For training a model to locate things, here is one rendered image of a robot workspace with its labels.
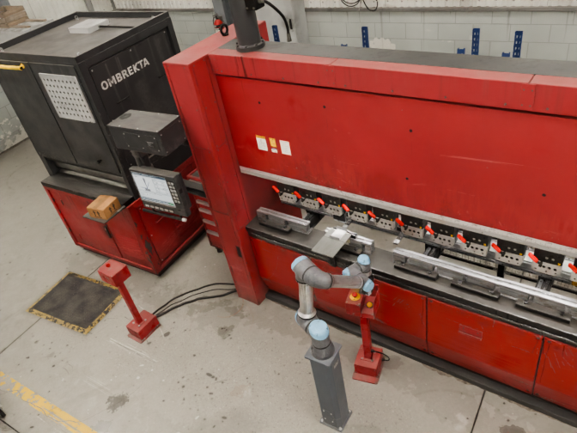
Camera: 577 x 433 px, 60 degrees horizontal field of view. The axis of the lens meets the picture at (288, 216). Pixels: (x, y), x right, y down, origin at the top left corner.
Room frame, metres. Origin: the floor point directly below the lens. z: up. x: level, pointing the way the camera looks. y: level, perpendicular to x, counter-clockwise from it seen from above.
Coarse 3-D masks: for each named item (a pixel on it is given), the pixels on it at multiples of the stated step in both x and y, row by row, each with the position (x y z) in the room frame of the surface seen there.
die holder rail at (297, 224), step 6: (258, 210) 3.35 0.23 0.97; (264, 210) 3.34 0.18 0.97; (270, 210) 3.31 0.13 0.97; (258, 216) 3.36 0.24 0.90; (264, 216) 3.31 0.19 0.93; (270, 216) 3.27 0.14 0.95; (276, 216) 3.22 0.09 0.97; (282, 216) 3.20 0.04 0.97; (288, 216) 3.18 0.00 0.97; (294, 216) 3.17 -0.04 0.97; (276, 222) 3.23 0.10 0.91; (282, 222) 3.19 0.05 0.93; (288, 222) 3.15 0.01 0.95; (294, 222) 3.11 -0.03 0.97; (300, 222) 3.09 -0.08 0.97; (306, 222) 3.07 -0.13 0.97; (294, 228) 3.12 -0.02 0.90; (300, 228) 3.08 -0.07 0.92; (306, 228) 3.05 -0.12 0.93; (306, 234) 3.04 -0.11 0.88
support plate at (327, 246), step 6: (330, 234) 2.83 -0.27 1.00; (348, 234) 2.79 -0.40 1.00; (324, 240) 2.78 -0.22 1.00; (330, 240) 2.77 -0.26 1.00; (336, 240) 2.75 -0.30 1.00; (342, 240) 2.74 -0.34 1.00; (318, 246) 2.73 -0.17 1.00; (324, 246) 2.72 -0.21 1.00; (330, 246) 2.70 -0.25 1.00; (336, 246) 2.69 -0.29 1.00; (342, 246) 2.68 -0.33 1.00; (318, 252) 2.67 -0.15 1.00; (324, 252) 2.65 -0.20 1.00; (330, 252) 2.64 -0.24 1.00; (336, 252) 2.63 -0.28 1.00
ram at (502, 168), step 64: (256, 128) 3.21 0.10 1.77; (320, 128) 2.84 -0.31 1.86; (384, 128) 2.54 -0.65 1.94; (448, 128) 2.29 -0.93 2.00; (512, 128) 2.08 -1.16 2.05; (576, 128) 1.89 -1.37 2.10; (384, 192) 2.56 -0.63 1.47; (448, 192) 2.28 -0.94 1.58; (512, 192) 2.05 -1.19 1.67; (576, 192) 1.86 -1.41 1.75; (576, 256) 1.81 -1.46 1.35
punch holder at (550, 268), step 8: (536, 248) 1.94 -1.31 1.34; (536, 256) 1.94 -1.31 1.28; (544, 256) 1.91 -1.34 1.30; (552, 256) 1.88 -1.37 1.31; (560, 256) 1.86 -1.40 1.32; (536, 264) 1.93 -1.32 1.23; (544, 264) 1.90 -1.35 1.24; (552, 264) 1.88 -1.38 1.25; (544, 272) 1.90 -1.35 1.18; (552, 272) 1.87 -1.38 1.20; (560, 272) 1.85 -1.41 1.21
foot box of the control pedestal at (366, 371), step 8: (360, 352) 2.41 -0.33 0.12; (376, 352) 2.38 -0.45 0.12; (360, 360) 2.34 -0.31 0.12; (376, 360) 2.31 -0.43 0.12; (360, 368) 2.30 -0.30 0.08; (368, 368) 2.27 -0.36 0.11; (376, 368) 2.25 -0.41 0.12; (352, 376) 2.29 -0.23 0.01; (360, 376) 2.28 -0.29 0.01; (368, 376) 2.26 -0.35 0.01; (376, 376) 2.24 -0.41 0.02; (376, 384) 2.19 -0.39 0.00
